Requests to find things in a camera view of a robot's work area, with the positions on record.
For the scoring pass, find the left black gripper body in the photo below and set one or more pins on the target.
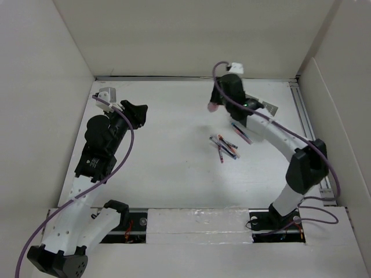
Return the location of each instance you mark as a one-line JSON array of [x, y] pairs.
[[135, 121]]

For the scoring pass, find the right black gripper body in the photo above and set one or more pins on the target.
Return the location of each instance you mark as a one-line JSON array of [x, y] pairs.
[[217, 97]]

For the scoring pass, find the pink eraser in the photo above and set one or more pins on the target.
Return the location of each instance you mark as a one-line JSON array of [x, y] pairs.
[[212, 107]]

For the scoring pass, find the red capped pen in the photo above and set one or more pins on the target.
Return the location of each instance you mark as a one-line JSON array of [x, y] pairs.
[[220, 153]]

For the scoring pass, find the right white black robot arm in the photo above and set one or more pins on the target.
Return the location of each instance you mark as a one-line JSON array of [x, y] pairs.
[[306, 158]]

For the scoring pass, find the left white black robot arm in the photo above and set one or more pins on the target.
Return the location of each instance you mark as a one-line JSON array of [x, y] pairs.
[[64, 252]]

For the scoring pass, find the white two-slot pen holder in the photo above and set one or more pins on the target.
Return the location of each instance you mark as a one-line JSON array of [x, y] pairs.
[[271, 108]]

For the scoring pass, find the orange tipped clear pen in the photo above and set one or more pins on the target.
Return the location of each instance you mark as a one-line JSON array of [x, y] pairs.
[[231, 145]]

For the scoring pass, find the blue clear pen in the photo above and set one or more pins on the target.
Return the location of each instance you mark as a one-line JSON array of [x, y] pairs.
[[227, 151]]

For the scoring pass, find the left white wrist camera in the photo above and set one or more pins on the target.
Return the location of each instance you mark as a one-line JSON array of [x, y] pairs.
[[106, 98]]

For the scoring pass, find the aluminium rail front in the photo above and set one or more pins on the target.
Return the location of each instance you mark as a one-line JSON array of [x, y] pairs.
[[133, 229]]

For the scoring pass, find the aluminium rail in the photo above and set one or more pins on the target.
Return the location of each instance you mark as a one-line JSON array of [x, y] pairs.
[[324, 188], [133, 229]]

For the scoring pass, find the aluminium rail right side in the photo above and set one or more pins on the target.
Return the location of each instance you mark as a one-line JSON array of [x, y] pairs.
[[324, 188]]

